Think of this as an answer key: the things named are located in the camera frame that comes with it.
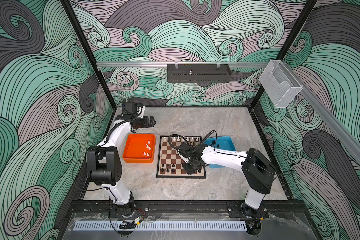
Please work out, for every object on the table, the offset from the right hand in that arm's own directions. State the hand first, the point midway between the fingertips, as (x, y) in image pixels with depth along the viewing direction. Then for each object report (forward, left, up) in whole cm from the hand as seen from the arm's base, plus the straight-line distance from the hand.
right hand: (188, 170), depth 85 cm
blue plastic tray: (+20, -22, -2) cm, 30 cm away
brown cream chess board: (+5, +11, 0) cm, 12 cm away
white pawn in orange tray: (+19, +26, -1) cm, 32 cm away
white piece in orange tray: (+15, +26, 0) cm, 30 cm away
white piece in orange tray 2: (+10, +25, -1) cm, 27 cm away
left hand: (+25, +24, +14) cm, 38 cm away
